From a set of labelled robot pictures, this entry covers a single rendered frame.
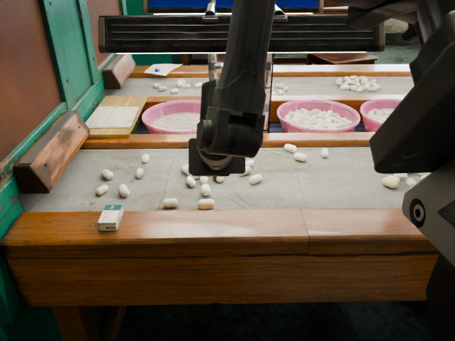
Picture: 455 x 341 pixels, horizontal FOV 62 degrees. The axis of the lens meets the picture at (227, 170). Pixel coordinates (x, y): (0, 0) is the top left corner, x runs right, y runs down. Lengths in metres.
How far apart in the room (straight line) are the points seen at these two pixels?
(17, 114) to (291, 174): 0.64
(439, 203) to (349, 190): 0.74
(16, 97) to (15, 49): 0.10
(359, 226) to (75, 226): 0.56
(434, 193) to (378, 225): 0.60
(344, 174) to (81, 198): 0.64
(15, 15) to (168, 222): 0.55
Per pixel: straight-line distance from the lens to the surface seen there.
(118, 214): 0.78
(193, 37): 0.87
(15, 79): 0.94
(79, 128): 1.07
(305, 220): 0.78
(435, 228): 0.22
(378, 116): 1.40
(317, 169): 1.01
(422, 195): 0.23
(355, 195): 0.93
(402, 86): 1.77
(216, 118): 0.50
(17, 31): 0.98
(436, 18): 0.21
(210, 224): 0.76
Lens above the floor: 1.24
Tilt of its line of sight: 31 degrees down
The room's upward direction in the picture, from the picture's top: straight up
